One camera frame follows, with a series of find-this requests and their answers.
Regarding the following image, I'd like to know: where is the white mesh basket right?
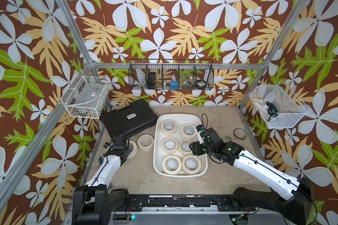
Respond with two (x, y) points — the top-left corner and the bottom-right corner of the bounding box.
(249, 82), (310, 129)

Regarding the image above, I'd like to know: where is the black cable in mesh basket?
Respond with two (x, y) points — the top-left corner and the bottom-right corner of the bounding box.
(265, 102), (278, 120)

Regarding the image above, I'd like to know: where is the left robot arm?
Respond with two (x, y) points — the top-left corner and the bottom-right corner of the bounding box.
(71, 136), (131, 225)

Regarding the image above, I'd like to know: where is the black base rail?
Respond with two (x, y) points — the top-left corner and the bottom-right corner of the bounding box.
(116, 194), (256, 212)

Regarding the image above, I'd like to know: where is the black box in basket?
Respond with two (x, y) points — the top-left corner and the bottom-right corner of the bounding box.
(146, 72), (156, 89)

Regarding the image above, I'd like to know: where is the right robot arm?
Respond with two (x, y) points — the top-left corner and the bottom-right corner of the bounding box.
(190, 125), (316, 225)

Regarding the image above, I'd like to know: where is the masking tape roll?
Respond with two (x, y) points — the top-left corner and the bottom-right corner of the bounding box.
(178, 139), (192, 156)
(180, 123), (197, 140)
(137, 134), (155, 152)
(160, 120), (177, 136)
(162, 155), (182, 175)
(127, 140), (138, 159)
(182, 155), (201, 175)
(161, 137), (178, 155)

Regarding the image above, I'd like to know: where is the clear round container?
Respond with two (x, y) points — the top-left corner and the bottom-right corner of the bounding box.
(179, 75), (196, 89)

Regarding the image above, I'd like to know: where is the blue box in basket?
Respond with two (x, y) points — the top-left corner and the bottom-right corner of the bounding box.
(170, 82), (179, 90)

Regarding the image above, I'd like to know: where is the black square item in basket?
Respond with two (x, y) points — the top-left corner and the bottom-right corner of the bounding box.
(195, 80), (207, 90)

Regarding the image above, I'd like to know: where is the black plastic tool case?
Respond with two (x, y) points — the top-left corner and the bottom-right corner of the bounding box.
(100, 99), (158, 138)

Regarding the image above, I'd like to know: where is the black wire basket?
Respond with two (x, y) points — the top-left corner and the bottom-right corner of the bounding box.
(127, 59), (214, 91)

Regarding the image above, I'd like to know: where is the white wire basket left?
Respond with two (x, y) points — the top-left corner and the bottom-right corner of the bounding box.
(63, 71), (111, 119)

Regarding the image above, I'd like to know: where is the thin tape ring on table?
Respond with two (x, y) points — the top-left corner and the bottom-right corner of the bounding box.
(233, 128), (247, 141)

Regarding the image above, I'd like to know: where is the white plastic storage tray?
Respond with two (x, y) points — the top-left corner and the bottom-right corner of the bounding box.
(153, 113), (208, 178)

